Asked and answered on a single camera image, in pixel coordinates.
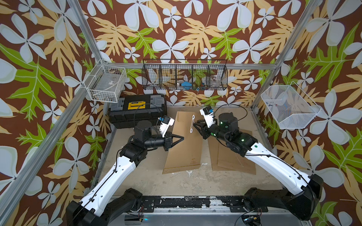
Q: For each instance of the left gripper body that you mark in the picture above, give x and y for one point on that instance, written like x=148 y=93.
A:
x=166 y=143

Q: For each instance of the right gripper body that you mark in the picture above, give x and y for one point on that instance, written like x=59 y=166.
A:
x=207 y=132

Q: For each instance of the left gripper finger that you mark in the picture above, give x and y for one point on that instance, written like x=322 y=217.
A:
x=177 y=142
x=177 y=136

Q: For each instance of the brown kraft file bag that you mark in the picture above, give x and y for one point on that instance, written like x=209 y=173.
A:
x=187 y=154

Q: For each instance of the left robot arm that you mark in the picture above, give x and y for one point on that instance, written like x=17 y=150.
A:
x=97 y=208

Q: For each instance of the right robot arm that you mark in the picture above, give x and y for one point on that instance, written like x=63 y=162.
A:
x=301 y=192

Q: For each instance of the black toolbox yellow latch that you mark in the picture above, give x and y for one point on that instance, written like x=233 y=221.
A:
x=130 y=110

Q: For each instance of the blue object in basket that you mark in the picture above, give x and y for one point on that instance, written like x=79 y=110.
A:
x=186 y=86

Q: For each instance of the white mesh basket right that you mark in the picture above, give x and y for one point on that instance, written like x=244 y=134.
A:
x=291 y=107

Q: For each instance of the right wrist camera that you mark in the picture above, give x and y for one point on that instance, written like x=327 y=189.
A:
x=208 y=114

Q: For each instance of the black wire basket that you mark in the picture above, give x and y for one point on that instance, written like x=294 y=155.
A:
x=171 y=73

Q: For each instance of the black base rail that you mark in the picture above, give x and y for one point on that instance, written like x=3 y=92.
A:
x=232 y=203

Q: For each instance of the white wire basket left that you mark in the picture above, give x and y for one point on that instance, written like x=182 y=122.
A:
x=105 y=82

